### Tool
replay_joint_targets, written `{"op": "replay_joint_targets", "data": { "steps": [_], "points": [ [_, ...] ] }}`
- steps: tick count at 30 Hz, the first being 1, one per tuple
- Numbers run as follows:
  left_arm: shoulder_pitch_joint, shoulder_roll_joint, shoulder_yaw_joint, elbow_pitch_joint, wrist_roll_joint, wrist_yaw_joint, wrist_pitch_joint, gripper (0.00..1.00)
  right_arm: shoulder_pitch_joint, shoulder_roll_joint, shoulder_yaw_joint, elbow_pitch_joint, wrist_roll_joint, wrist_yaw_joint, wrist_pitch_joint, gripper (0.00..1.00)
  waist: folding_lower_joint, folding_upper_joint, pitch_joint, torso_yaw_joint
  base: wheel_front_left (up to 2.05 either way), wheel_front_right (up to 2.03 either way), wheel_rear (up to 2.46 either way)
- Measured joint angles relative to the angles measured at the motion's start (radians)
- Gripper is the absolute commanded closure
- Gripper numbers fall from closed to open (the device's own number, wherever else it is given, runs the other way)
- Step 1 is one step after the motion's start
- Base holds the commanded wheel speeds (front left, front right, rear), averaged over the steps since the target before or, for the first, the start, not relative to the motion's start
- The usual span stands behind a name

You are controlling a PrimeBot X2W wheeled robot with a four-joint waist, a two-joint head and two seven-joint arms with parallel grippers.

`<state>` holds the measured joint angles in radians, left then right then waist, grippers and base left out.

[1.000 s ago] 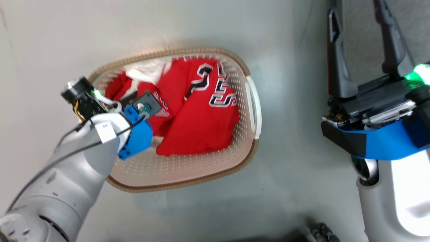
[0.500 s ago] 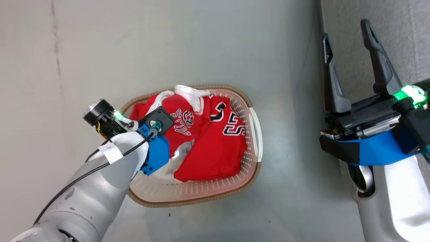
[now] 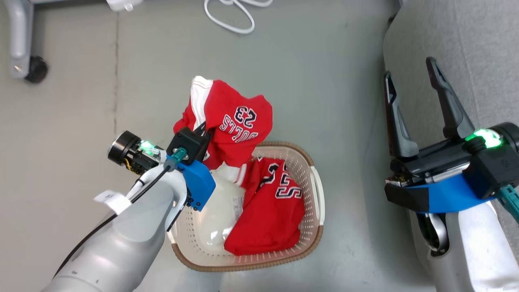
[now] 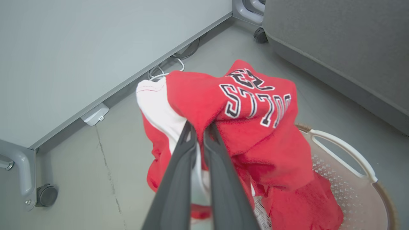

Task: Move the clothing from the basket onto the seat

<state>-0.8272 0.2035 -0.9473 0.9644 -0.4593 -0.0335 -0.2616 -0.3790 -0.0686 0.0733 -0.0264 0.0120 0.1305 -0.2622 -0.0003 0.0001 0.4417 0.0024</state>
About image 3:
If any white garment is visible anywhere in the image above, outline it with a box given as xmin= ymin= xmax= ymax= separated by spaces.
xmin=201 ymin=168 xmax=246 ymax=248

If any right gripper with motor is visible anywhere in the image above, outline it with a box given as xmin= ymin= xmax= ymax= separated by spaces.
xmin=383 ymin=57 xmax=519 ymax=189

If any black caster wheel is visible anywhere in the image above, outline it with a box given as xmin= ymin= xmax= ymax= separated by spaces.
xmin=24 ymin=56 xmax=49 ymax=84

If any grey fabric sofa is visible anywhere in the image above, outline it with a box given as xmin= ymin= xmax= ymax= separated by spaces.
xmin=382 ymin=0 xmax=519 ymax=262

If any white tape tag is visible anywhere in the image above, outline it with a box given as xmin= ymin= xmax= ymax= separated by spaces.
xmin=94 ymin=190 xmax=133 ymax=215

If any blue left camera mount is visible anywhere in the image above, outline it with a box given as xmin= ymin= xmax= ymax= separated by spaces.
xmin=166 ymin=154 xmax=217 ymax=212

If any white power plug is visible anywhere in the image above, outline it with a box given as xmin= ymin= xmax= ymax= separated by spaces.
xmin=106 ymin=0 xmax=145 ymax=12

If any white cable loop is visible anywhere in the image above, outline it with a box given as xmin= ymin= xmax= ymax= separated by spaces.
xmin=204 ymin=0 xmax=274 ymax=35

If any grey metal chair leg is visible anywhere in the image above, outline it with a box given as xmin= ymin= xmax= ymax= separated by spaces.
xmin=2 ymin=0 xmax=37 ymax=79

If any left gripper with motor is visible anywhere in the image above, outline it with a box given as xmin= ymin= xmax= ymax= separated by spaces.
xmin=107 ymin=122 xmax=216 ymax=176

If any black cable with teal plug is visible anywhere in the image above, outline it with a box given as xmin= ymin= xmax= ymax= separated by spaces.
xmin=53 ymin=147 xmax=188 ymax=280

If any red Bulls 23 jersey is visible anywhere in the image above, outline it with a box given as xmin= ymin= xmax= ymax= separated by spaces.
xmin=173 ymin=76 xmax=273 ymax=170

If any blue right camera mount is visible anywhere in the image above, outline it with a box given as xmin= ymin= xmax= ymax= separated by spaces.
xmin=384 ymin=172 xmax=502 ymax=214

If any beige perforated laundry basket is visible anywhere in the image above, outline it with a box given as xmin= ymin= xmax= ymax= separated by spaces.
xmin=167 ymin=141 xmax=326 ymax=272

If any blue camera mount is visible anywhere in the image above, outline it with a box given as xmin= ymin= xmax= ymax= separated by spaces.
xmin=384 ymin=172 xmax=502 ymax=214
xmin=166 ymin=154 xmax=217 ymax=212

